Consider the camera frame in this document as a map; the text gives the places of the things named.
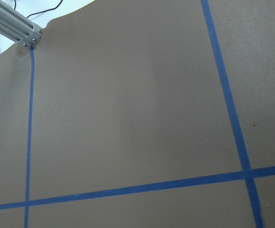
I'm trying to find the aluminium frame post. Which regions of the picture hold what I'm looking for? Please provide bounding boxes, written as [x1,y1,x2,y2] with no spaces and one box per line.
[0,0,43,48]

